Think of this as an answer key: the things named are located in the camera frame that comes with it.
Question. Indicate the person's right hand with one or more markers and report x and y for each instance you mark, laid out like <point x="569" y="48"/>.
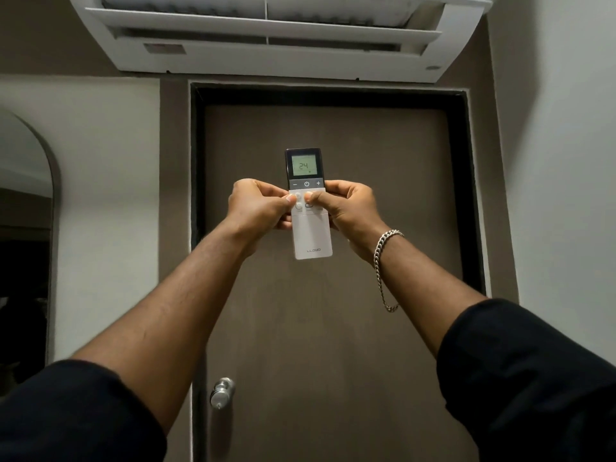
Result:
<point x="355" y="214"/>

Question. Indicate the person's left hand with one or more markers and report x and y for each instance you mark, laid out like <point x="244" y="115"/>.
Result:
<point x="252" y="208"/>

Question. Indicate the person's left thumb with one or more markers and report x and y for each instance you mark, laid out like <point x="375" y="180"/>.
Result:
<point x="283" y="203"/>

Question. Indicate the person's right thumb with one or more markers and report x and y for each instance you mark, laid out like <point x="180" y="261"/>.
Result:
<point x="318" y="199"/>

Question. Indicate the white air conditioner remote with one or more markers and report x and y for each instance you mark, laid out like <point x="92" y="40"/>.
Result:
<point x="308" y="206"/>

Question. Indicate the person's left forearm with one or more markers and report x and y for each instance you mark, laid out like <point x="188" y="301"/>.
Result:
<point x="163" y="317"/>

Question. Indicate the person's right forearm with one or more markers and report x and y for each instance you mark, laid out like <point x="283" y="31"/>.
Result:
<point x="418" y="288"/>

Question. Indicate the brown wooden door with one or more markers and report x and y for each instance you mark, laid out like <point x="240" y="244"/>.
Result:
<point x="327" y="331"/>

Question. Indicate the silver door knob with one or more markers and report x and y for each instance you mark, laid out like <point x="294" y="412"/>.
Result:
<point x="221" y="392"/>

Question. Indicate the black right sleeve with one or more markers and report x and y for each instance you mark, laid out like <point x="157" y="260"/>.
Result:
<point x="529" y="380"/>

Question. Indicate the black sleeve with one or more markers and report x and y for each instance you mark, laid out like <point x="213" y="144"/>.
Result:
<point x="529" y="380"/>
<point x="72" y="418"/>

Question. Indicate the black left sleeve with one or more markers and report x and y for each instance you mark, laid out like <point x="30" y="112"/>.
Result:
<point x="72" y="418"/>

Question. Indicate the dark door frame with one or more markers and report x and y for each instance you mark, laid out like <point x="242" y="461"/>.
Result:
<point x="199" y="187"/>

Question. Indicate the white wall air conditioner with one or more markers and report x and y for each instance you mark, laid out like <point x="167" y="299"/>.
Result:
<point x="288" y="33"/>

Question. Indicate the arched wall mirror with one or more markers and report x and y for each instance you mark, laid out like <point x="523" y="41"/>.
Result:
<point x="24" y="245"/>

